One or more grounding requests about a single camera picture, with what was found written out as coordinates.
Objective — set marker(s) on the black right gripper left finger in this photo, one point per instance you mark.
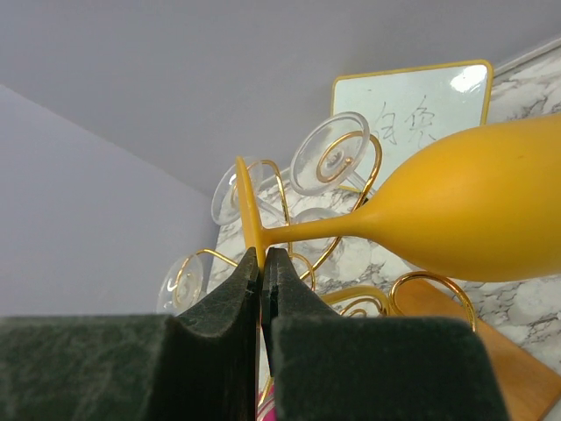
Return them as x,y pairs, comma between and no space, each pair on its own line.
200,365

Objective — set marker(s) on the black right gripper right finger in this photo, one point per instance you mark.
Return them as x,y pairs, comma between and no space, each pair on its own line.
329,367

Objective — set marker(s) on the pink plastic goblet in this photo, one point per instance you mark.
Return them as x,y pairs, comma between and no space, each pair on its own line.
266,407

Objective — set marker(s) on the clear round wine glass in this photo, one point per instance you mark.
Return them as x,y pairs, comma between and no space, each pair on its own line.
330,155

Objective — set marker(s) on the yellow plastic goblet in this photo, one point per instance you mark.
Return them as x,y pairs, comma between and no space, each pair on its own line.
481,205

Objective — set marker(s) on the hanging clear glass on rack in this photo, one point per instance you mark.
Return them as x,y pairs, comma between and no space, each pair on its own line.
182,286

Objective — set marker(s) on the gold framed whiteboard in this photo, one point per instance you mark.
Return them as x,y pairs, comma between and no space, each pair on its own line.
408,109

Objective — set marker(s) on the gold wire wine glass rack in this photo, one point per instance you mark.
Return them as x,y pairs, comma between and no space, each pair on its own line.
316,260

